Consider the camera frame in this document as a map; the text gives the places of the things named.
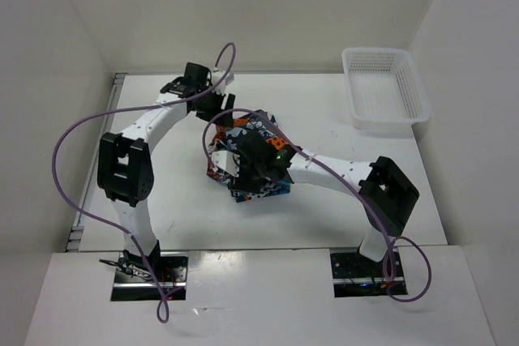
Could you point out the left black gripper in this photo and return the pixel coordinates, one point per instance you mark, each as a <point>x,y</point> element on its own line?
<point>219,98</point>

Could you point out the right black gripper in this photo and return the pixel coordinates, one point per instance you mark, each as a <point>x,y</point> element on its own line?
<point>242,182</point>

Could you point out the patterned blue orange shorts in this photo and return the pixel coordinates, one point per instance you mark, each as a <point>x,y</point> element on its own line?
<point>259,127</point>

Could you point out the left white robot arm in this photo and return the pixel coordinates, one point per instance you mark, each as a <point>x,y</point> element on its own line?
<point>124,169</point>

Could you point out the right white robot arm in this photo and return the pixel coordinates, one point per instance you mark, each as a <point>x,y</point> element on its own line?
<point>387,195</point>

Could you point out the white plastic basket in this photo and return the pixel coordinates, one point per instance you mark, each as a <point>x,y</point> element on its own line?
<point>385,89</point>

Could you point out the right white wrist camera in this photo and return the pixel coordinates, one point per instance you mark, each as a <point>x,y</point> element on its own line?
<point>226,161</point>

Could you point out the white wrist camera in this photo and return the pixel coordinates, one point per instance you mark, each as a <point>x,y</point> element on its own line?
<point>226,161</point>
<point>221,79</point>

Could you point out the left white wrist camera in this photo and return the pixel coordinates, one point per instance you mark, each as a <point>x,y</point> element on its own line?
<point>221,79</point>

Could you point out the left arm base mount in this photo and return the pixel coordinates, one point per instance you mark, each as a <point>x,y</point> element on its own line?
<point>133,283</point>

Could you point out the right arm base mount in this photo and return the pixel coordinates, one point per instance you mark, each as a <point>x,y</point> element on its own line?
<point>356,276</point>

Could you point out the aluminium table edge rail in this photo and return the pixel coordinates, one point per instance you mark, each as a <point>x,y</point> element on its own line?
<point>77,228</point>

